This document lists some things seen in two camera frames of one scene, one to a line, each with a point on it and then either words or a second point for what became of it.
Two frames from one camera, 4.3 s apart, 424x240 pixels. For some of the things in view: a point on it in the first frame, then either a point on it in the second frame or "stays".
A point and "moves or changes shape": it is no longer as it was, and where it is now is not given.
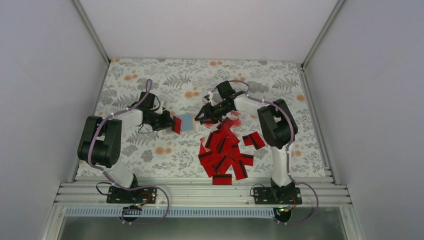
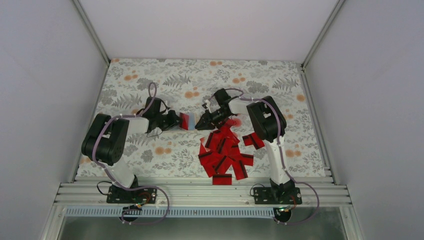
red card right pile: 253,139 stays
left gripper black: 165,124 stays
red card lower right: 239,167 stays
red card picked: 177,124 moves or changes shape
